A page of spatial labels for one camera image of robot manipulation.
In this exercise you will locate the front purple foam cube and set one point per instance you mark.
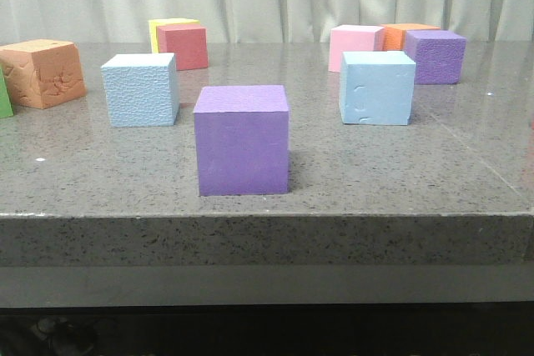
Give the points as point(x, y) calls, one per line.
point(242, 140)

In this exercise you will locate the green foam cube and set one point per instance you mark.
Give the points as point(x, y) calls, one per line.
point(6, 109)

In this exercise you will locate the bright orange foam cube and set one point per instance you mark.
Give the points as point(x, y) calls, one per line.
point(395, 34)

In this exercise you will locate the rear purple foam cube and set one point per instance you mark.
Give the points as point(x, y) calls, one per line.
point(438, 55)

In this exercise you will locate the smooth light blue foam cube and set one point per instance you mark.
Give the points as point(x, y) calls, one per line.
point(376, 87)

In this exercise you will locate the yellow foam cube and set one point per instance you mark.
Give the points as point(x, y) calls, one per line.
point(154, 23)

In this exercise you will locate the red foam cube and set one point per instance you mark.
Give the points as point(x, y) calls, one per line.
point(187, 41)

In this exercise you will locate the purple foam cube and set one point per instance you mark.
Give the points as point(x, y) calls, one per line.
point(242, 140)
point(438, 55)

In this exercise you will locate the pink foam cube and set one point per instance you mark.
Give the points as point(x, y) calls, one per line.
point(350, 38)

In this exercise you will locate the dented orange foam cube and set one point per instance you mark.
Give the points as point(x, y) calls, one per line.
point(42, 73)

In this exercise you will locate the textured light blue foam cube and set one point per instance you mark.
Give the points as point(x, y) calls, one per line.
point(142, 89)

